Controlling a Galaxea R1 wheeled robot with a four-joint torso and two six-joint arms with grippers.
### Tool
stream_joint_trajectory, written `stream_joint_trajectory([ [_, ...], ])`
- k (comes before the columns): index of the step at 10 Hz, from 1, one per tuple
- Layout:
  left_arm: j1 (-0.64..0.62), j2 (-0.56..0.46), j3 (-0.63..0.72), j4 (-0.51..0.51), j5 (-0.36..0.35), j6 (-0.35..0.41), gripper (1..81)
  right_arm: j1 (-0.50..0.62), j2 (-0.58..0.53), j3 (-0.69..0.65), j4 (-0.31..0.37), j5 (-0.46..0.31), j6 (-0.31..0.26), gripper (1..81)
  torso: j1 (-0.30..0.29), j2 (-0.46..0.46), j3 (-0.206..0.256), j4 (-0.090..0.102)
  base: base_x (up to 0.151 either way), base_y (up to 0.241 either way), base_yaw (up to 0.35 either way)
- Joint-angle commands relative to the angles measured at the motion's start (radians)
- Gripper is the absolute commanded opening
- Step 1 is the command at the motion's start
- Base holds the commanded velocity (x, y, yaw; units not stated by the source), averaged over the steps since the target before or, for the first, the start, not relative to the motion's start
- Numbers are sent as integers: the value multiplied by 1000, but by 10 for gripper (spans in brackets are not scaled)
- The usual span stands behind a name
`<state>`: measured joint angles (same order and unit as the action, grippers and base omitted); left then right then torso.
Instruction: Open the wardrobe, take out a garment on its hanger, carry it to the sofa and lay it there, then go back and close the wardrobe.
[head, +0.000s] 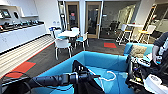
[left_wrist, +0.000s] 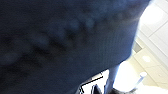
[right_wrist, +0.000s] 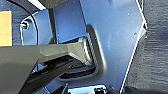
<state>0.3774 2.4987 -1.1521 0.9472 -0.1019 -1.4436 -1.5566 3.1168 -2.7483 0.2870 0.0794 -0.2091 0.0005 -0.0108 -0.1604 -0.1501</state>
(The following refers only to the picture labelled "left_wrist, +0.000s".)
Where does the large bright ceiling light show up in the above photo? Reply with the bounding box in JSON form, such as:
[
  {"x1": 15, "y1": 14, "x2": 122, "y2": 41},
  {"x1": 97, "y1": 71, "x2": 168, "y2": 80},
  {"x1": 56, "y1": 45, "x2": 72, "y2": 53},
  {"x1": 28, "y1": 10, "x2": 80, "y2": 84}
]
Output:
[{"x1": 139, "y1": 3, "x2": 168, "y2": 31}]

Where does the small recessed ceiling light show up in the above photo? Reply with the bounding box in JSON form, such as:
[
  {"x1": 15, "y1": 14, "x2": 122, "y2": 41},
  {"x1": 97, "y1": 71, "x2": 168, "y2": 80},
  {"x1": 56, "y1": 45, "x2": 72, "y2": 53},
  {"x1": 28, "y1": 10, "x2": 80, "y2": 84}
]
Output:
[{"x1": 141, "y1": 54, "x2": 153, "y2": 64}]

